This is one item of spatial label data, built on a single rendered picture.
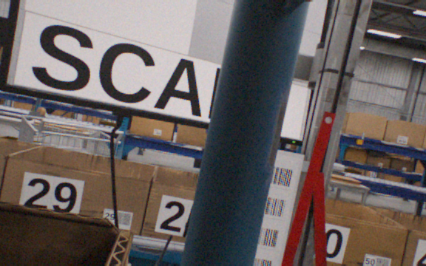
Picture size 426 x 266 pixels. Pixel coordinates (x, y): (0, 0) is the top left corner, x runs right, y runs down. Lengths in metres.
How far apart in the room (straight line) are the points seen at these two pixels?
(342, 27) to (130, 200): 0.79
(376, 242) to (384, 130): 5.14
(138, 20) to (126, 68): 0.07
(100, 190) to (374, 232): 0.82
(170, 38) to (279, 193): 0.27
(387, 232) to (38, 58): 1.10
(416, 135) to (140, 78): 6.23
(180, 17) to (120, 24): 0.09
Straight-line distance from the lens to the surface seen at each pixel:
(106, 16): 0.58
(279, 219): 0.59
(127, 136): 5.42
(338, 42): 0.60
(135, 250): 1.16
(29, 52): 0.56
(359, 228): 1.32
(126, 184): 1.18
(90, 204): 1.20
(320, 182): 0.59
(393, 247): 1.39
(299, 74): 0.68
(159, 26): 0.60
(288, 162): 0.57
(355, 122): 6.25
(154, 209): 1.19
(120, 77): 0.57
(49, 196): 1.22
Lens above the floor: 1.27
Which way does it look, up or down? 3 degrees down
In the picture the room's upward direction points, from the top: 12 degrees clockwise
